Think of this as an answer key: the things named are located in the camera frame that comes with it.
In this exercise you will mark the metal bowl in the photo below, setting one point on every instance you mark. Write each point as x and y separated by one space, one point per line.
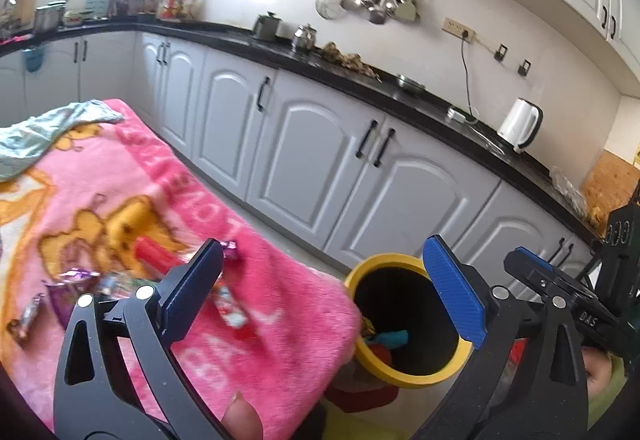
411 83

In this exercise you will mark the person's left hand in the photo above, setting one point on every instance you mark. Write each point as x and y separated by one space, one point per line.
242 417

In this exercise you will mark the person's yellow-green clothing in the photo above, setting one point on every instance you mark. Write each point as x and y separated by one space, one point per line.
350 427

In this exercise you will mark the grey-green cloth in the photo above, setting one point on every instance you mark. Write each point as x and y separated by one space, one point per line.
35 140

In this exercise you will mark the purple candy wrapper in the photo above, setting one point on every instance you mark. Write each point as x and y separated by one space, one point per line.
231 250

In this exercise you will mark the orange speckled wall board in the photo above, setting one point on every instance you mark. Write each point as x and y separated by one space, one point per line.
610 185

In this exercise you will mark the condiment bottles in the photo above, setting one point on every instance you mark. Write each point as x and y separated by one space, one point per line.
172 5

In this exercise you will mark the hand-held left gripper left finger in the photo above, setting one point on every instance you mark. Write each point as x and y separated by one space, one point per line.
192 292

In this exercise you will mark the red item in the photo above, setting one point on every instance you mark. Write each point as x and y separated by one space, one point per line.
380 356

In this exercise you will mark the yellow-rimmed waste bin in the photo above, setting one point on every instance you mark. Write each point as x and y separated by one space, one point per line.
400 377

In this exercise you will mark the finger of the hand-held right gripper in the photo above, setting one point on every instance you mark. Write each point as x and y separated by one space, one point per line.
542 277

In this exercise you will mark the yellow item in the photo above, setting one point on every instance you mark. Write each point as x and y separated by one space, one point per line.
369 326

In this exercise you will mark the black wall hook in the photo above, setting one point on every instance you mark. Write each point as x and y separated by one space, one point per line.
524 68
500 53

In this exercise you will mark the steel teapot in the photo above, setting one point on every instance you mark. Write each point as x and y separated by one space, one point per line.
304 38

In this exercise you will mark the red tube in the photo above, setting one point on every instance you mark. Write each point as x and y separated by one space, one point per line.
152 254

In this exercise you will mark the pink printed blanket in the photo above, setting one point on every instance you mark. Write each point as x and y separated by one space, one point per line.
280 335

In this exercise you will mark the red white candy wrapper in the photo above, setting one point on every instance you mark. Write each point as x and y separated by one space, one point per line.
231 307

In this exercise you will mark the teal hanging bin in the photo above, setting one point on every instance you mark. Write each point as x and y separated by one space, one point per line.
33 61

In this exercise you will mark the pile of ginger roots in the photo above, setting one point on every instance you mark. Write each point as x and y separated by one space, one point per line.
350 60

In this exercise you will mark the dark lidded pot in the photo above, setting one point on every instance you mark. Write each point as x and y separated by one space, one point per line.
266 26

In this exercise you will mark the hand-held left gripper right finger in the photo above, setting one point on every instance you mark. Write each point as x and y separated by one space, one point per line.
455 292

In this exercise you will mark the teal soft item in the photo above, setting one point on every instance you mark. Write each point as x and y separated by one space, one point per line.
395 339

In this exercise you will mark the purple snack packet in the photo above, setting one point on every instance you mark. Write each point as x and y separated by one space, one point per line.
65 300

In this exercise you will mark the steel stock pot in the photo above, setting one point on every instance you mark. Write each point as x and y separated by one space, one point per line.
49 18

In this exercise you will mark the beige wall power strip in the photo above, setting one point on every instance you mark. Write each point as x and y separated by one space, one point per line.
457 28

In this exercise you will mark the white lower cabinets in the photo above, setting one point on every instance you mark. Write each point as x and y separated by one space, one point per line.
310 160

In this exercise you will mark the silver foil wrapper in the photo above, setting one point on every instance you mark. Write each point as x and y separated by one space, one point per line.
117 285

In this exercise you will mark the person's right forearm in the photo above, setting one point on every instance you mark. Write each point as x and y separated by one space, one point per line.
612 395

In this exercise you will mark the clear plastic bag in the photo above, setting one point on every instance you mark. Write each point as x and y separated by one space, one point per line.
567 190

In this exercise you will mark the white electric kettle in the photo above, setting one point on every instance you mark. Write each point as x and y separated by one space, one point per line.
517 125

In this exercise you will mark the white power adapter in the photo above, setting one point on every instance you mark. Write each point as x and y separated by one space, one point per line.
457 114

